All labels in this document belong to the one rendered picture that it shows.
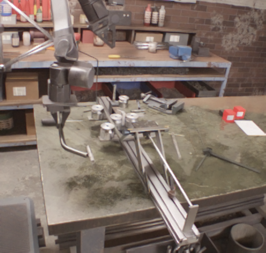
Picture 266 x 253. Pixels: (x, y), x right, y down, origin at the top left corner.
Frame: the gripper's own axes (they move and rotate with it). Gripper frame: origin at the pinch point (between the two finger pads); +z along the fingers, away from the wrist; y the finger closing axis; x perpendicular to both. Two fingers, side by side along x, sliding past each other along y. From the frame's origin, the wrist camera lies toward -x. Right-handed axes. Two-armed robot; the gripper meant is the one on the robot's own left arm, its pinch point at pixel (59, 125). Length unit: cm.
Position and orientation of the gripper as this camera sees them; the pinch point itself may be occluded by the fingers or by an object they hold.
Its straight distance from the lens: 95.1
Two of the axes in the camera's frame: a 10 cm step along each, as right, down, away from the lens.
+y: -9.5, 0.5, -3.1
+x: 3.0, 4.7, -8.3
